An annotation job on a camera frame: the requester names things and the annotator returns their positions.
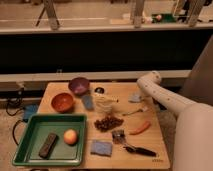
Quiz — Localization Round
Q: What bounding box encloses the blue box on floor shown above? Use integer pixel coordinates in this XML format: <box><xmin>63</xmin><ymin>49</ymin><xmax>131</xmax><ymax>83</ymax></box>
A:
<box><xmin>22</xmin><ymin>105</ymin><xmax>38</xmax><ymax>122</ymax></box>

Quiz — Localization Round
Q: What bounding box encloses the dark rectangular block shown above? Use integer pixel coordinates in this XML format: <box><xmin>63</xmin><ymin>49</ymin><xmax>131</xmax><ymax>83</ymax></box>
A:
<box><xmin>39</xmin><ymin>133</ymin><xmax>58</xmax><ymax>159</ymax></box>

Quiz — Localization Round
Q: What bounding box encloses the purple bowl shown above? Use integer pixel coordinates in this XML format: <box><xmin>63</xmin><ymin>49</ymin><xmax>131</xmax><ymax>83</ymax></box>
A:
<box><xmin>68</xmin><ymin>77</ymin><xmax>90</xmax><ymax>95</ymax></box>

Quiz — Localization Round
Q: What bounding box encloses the black cable on floor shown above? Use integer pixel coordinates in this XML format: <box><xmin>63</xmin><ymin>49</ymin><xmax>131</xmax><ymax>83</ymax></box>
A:
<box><xmin>5</xmin><ymin>87</ymin><xmax>25</xmax><ymax>146</ymax></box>

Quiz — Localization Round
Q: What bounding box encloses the pile of brown nuts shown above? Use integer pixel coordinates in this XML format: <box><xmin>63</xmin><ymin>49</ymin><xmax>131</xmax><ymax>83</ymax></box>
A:
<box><xmin>94</xmin><ymin>116</ymin><xmax>124</xmax><ymax>132</ymax></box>

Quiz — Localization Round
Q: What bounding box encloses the orange round fruit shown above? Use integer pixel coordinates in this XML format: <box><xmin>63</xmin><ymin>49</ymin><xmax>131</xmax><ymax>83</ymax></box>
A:
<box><xmin>64</xmin><ymin>129</ymin><xmax>78</xmax><ymax>145</ymax></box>

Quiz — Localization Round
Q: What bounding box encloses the blue-grey oval object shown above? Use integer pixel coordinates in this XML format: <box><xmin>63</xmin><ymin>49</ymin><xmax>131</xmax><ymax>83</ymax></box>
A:
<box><xmin>82</xmin><ymin>95</ymin><xmax>94</xmax><ymax>110</ymax></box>

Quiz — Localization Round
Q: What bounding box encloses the orange-brown bowl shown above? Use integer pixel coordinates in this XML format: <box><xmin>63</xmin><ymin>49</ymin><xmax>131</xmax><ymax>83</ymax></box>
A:
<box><xmin>51</xmin><ymin>93</ymin><xmax>74</xmax><ymax>113</ymax></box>

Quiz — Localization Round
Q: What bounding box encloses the orange carrot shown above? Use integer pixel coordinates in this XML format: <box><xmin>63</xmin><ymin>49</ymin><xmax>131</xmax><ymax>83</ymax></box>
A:
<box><xmin>129</xmin><ymin>121</ymin><xmax>151</xmax><ymax>135</ymax></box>

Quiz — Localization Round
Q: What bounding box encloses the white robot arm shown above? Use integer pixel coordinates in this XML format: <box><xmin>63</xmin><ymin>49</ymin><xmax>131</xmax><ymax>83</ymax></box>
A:
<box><xmin>137</xmin><ymin>71</ymin><xmax>213</xmax><ymax>171</ymax></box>

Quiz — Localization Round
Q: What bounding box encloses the small black round object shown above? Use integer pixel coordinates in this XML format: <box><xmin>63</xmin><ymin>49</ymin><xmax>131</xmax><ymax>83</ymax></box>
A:
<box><xmin>95</xmin><ymin>87</ymin><xmax>105</xmax><ymax>94</ymax></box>

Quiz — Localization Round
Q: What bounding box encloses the small grey towel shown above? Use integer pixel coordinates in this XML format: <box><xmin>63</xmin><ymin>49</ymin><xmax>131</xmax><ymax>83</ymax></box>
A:
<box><xmin>128</xmin><ymin>93</ymin><xmax>142</xmax><ymax>103</ymax></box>

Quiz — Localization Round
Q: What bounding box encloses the green plastic tray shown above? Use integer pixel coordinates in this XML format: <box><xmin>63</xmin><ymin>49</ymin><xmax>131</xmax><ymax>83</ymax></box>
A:
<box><xmin>13</xmin><ymin>114</ymin><xmax>87</xmax><ymax>167</ymax></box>

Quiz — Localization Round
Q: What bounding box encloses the blue sponge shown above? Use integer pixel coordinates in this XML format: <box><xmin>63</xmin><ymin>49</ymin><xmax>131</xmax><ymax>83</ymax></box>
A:
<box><xmin>90</xmin><ymin>140</ymin><xmax>112</xmax><ymax>157</ymax></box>

